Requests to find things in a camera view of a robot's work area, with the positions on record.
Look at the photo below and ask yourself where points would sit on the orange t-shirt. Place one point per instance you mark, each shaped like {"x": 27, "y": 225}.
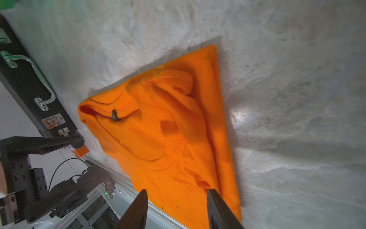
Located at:
{"x": 166, "y": 128}

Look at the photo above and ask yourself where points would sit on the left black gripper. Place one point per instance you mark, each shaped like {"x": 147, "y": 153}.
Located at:
{"x": 26, "y": 198}

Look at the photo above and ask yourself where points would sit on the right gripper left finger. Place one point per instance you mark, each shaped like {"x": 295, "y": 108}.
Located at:
{"x": 136, "y": 215}

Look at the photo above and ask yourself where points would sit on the black hard case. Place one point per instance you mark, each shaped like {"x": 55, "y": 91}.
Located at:
{"x": 30, "y": 89}

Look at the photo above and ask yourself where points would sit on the small orange object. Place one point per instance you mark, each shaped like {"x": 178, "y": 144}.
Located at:
{"x": 81, "y": 152}

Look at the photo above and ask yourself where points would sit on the left green circuit board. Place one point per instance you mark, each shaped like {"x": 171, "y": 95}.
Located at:
{"x": 109, "y": 187}

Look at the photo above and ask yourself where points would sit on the green plastic perforated basket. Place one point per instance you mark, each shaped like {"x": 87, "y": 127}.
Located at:
{"x": 7, "y": 4}

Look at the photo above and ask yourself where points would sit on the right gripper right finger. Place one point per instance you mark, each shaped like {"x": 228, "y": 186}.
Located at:
{"x": 219, "y": 214}

